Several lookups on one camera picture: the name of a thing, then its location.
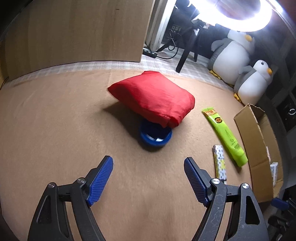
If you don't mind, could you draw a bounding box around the small penguin plush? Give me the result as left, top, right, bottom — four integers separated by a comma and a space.
234, 60, 273, 105

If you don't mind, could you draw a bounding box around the large penguin plush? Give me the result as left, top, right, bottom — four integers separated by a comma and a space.
208, 30, 255, 85

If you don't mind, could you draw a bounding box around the blue round container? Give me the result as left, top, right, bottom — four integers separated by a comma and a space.
139, 119, 173, 148

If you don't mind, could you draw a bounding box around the wooden cabinet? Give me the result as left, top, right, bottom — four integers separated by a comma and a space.
1, 1, 154, 80

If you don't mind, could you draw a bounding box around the white patterned slim box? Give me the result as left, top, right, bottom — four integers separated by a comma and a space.
212, 145, 227, 183

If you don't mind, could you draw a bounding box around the cardboard box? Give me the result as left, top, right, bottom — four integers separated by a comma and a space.
234, 104, 283, 203

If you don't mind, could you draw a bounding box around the black tripod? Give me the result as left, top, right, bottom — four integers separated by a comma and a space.
155, 19, 208, 73

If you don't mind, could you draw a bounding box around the ring light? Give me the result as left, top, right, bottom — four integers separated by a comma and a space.
189, 1, 284, 32

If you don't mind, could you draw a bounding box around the black power strip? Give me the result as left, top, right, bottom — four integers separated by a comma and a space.
142, 48, 158, 58

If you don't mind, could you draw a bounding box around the white tissue pack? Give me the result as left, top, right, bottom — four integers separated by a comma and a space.
270, 162, 278, 187

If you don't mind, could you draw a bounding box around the red cloth bag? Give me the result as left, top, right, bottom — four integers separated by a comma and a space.
108, 71, 195, 128

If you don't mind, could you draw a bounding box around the green tube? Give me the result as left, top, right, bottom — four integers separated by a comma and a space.
202, 107, 248, 168

